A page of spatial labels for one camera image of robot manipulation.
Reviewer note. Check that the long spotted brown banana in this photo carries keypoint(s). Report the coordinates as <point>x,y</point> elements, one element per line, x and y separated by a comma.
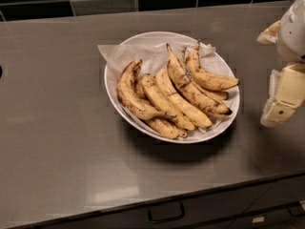
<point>186,87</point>

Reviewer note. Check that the small banana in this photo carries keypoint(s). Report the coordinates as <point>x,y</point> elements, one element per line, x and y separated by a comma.
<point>139,89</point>
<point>166,128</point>

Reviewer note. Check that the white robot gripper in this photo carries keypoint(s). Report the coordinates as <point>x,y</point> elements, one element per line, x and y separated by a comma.
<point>293,32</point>

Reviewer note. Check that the white paper liner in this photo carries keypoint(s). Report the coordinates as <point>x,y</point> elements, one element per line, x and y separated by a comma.
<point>154,57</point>

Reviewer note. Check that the black drawer handle centre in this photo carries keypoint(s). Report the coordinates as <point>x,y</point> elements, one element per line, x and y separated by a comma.
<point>166,212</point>

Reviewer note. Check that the small banana behind left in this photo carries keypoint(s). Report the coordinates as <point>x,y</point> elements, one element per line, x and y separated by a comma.
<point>139,89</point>

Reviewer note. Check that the yellow banana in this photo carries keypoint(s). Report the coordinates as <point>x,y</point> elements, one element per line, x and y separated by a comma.
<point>163,103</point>
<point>197,117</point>

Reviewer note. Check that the black drawer handle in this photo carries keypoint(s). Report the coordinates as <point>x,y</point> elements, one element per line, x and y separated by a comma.
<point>296,210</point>
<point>166,212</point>

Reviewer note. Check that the white oval bowl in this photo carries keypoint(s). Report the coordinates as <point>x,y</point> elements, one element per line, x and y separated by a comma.
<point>177,42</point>

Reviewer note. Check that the small banana bottom front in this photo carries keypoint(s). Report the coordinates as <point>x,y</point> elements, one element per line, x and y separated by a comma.
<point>166,128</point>

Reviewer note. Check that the leftmost spotted banana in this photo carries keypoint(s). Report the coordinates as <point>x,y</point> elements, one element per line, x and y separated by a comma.
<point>127,97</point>

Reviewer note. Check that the rightmost spotted banana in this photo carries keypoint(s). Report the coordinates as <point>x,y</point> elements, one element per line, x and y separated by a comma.
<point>206,80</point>

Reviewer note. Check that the yellow banana centre left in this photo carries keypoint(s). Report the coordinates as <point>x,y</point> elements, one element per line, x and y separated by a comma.
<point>163,103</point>

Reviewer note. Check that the dark cabinet drawer front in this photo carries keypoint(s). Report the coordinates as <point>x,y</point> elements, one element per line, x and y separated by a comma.
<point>247,206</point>

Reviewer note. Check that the thin banana behind right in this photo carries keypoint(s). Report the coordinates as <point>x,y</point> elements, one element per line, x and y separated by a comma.
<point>216,95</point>

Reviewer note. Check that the black drawer handle right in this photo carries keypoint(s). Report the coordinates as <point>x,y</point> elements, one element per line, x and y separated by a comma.
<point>296,210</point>

